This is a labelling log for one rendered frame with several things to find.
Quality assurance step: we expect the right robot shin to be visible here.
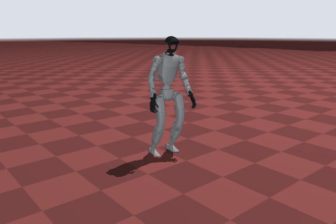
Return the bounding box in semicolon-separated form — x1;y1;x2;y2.
151;125;163;150

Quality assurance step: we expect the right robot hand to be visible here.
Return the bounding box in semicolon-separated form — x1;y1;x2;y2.
150;93;159;113

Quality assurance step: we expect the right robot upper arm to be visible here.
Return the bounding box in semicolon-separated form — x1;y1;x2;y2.
149;56;163;81

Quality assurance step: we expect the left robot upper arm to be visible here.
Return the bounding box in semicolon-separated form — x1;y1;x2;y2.
178;56;187;80

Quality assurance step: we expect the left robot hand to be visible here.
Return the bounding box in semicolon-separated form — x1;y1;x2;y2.
188;90;196;108

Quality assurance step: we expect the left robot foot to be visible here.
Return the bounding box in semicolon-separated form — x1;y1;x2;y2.
165;144;179;152

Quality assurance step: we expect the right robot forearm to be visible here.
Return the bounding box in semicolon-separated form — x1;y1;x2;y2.
148;74;156;97

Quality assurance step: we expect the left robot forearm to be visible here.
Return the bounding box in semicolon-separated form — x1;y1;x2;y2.
182;78;192;95

